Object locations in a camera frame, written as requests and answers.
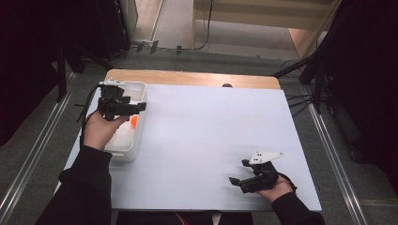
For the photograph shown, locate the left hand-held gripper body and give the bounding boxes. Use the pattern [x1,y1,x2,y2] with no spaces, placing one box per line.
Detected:
[97,78,132,121]

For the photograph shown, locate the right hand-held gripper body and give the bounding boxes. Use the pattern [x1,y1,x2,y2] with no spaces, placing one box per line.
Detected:
[239,151,284,194]

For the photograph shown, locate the white plastic bin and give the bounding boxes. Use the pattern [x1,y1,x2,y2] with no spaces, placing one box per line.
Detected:
[99,80,148,162]

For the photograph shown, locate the person's right hand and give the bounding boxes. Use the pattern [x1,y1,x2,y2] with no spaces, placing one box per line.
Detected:
[256,175,295,203]

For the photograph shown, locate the person's left hand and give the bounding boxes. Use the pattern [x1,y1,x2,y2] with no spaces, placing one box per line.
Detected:
[84,111,130,152]

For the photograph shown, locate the white table board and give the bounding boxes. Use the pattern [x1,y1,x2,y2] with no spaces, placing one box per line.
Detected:
[54,82,323,213]

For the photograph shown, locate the black metal stand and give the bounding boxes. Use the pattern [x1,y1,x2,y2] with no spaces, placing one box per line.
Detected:
[55,43,69,103]

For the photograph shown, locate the wooden table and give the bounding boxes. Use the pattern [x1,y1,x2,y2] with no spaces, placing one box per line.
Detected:
[103,68,282,91]

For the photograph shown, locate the black cabinet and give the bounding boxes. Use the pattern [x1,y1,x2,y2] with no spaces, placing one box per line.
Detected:
[93,0,132,61]

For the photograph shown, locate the black tripod stand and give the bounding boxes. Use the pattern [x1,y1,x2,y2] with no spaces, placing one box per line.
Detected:
[271,46,327,115]

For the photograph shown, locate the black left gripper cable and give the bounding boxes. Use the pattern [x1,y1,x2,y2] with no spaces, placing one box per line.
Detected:
[76,83,103,148]

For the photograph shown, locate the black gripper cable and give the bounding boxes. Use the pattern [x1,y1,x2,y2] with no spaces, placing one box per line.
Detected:
[278,172,298,192]
[76,83,103,148]

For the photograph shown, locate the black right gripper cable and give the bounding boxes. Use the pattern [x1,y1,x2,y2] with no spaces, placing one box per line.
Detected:
[278,172,298,192]

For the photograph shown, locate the metal floor rail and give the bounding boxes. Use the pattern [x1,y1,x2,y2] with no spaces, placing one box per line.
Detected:
[0,73,78,225]
[308,102,369,225]

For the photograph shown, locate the black floor cables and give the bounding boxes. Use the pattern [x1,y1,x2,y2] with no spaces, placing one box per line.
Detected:
[285,93,314,118]

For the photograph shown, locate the hanging black cable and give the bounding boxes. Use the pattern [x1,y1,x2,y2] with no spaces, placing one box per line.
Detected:
[191,0,215,52]

